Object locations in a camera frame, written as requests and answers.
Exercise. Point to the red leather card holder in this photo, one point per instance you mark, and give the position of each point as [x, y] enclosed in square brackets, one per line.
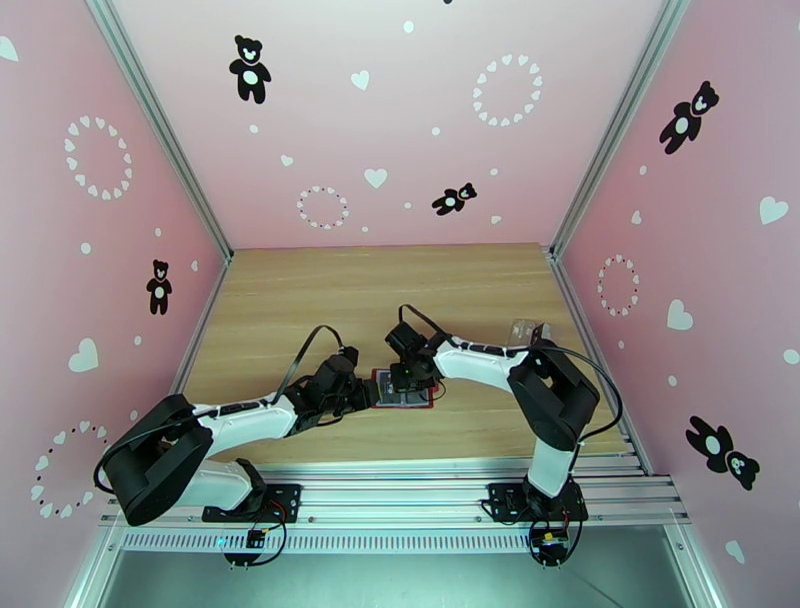
[426, 403]

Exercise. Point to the clear acrylic card stand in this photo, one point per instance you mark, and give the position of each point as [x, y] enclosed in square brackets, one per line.
[522, 331]

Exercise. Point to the dark credit card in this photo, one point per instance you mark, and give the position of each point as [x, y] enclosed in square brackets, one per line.
[542, 332]

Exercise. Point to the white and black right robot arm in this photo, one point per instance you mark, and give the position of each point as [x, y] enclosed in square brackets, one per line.
[478, 362]

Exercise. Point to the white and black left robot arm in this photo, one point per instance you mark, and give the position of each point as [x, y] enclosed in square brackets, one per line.
[250, 422]

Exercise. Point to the perforated metal strip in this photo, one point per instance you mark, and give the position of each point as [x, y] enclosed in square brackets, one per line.
[387, 541]

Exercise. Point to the black teddy bear sticker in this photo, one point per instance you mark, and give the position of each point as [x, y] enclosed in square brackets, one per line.
[684, 122]
[711, 442]
[744, 469]
[159, 287]

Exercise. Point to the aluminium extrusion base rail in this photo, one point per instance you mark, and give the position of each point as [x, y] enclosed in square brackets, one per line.
[387, 494]

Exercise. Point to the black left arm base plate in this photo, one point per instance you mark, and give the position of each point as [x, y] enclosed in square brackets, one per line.
[284, 497]

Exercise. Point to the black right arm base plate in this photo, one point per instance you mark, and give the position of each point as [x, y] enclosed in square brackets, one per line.
[503, 500]

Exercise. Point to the aluminium frame post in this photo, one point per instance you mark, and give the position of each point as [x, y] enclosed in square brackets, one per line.
[162, 131]
[619, 131]

